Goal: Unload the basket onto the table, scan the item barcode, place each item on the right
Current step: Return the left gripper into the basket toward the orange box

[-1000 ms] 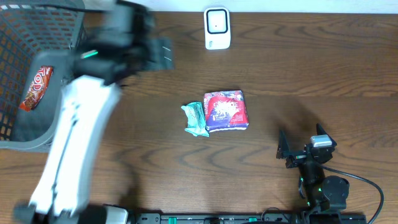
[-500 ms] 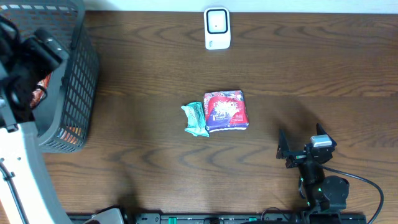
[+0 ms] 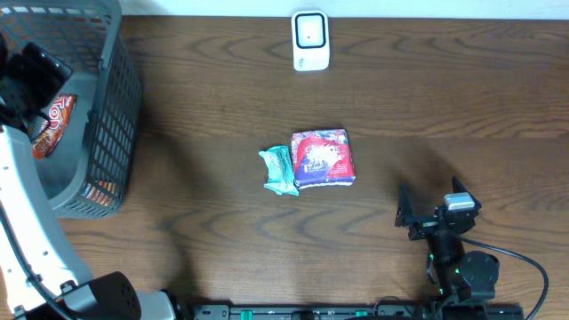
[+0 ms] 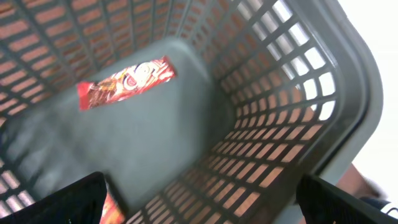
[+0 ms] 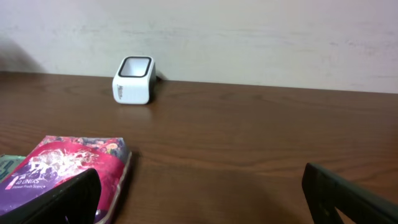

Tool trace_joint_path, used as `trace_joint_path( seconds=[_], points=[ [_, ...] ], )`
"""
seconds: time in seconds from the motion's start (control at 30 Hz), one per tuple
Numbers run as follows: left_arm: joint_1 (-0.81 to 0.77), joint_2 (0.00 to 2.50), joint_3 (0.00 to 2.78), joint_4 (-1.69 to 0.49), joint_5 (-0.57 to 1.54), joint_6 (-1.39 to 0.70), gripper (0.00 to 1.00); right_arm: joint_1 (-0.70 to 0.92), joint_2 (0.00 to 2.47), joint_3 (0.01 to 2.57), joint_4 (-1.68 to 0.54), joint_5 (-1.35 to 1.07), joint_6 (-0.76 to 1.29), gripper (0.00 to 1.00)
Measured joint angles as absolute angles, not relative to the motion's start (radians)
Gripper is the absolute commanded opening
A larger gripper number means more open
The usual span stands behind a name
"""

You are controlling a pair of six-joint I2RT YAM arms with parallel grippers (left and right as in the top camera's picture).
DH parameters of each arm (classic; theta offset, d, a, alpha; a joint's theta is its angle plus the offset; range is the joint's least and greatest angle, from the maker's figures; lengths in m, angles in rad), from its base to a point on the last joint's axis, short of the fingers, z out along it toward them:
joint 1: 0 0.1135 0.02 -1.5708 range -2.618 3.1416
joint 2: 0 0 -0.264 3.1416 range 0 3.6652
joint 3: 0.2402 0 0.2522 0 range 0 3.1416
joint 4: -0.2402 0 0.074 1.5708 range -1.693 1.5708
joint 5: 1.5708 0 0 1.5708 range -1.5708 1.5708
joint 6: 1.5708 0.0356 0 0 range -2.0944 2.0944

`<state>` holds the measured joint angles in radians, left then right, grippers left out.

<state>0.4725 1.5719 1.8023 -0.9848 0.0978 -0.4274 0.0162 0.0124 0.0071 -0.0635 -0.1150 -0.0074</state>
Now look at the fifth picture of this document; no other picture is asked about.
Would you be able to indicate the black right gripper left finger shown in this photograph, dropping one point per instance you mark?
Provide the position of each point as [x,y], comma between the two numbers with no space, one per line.
[74,201]

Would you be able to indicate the red purple liners pack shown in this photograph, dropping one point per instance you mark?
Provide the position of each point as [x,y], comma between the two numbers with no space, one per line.
[56,159]

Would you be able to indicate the teal snack wrapper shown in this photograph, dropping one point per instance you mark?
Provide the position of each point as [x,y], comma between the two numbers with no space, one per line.
[7,165]

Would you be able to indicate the white barcode scanner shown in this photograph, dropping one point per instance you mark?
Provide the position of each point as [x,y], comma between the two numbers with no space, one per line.
[134,81]

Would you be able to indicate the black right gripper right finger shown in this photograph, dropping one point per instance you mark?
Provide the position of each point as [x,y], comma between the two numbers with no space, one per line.
[327,194]

